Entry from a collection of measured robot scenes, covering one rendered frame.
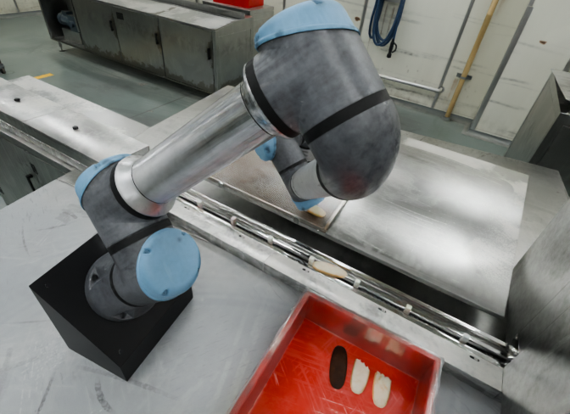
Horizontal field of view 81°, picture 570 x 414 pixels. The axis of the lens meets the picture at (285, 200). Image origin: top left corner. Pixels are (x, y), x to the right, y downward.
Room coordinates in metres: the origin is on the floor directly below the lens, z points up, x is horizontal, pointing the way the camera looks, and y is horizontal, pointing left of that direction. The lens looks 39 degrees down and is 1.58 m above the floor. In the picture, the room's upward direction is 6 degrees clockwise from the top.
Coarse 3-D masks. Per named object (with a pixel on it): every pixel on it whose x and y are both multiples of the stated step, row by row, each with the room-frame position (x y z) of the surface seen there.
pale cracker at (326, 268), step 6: (312, 264) 0.63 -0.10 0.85; (318, 264) 0.63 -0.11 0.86; (324, 264) 0.63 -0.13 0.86; (330, 264) 0.63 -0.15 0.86; (318, 270) 0.61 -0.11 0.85; (324, 270) 0.61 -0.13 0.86; (330, 270) 0.61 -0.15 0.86; (336, 270) 0.61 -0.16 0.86; (342, 270) 0.62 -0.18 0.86; (336, 276) 0.60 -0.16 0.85; (342, 276) 0.60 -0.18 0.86
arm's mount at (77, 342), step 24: (96, 240) 0.47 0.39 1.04; (72, 264) 0.41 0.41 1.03; (48, 288) 0.35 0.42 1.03; (72, 288) 0.37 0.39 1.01; (48, 312) 0.34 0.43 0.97; (72, 312) 0.33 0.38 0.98; (168, 312) 0.42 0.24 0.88; (72, 336) 0.32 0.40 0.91; (96, 336) 0.32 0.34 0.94; (120, 336) 0.33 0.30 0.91; (144, 336) 0.35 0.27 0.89; (96, 360) 0.31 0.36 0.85; (120, 360) 0.30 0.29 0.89
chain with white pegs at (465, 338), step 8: (200, 200) 0.84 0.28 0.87; (232, 216) 0.77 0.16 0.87; (232, 224) 0.76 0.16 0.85; (264, 240) 0.72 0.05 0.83; (272, 240) 0.70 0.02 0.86; (280, 248) 0.69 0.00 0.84; (296, 256) 0.67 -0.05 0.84; (312, 256) 0.64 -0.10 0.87; (344, 280) 0.60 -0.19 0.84; (360, 288) 0.57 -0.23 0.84; (376, 296) 0.55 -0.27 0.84; (392, 304) 0.53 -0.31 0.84; (408, 312) 0.50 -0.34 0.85; (440, 328) 0.48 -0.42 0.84; (464, 336) 0.44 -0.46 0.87
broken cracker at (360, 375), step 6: (354, 366) 0.36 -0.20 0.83; (360, 366) 0.36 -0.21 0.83; (354, 372) 0.35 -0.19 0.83; (360, 372) 0.35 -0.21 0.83; (366, 372) 0.35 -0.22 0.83; (354, 378) 0.34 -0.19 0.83; (360, 378) 0.34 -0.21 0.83; (366, 378) 0.34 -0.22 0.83; (354, 384) 0.32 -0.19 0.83; (360, 384) 0.32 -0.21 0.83; (354, 390) 0.31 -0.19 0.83; (360, 390) 0.31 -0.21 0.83
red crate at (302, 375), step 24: (312, 336) 0.43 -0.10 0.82; (336, 336) 0.44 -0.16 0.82; (288, 360) 0.37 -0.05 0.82; (312, 360) 0.37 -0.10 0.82; (360, 360) 0.38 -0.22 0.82; (288, 384) 0.31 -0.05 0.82; (312, 384) 0.32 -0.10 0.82; (408, 384) 0.34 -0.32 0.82; (264, 408) 0.26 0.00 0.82; (288, 408) 0.27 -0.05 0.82; (312, 408) 0.27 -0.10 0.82; (336, 408) 0.28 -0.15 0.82; (360, 408) 0.28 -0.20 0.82; (384, 408) 0.29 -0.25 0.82; (408, 408) 0.29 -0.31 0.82
